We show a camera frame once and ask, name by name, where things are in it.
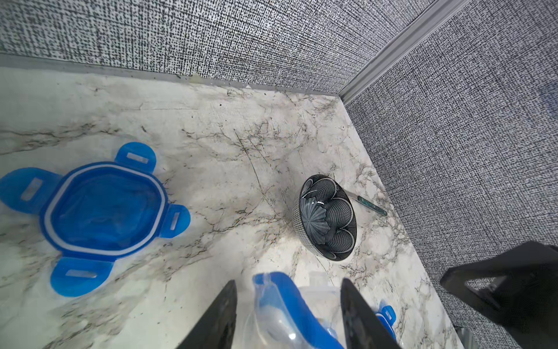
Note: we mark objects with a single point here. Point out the blue lid back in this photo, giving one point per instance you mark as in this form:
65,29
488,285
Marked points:
96,214

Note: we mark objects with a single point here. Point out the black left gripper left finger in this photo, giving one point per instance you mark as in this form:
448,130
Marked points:
216,328

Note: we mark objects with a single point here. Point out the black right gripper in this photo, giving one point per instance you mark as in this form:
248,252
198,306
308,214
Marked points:
516,290

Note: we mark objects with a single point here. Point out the green handled utensil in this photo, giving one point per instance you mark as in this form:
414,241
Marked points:
365,202

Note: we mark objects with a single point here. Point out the clear plastic container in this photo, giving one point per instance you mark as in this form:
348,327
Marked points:
384,312

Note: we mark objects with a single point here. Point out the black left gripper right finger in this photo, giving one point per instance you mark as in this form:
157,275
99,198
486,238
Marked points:
362,327

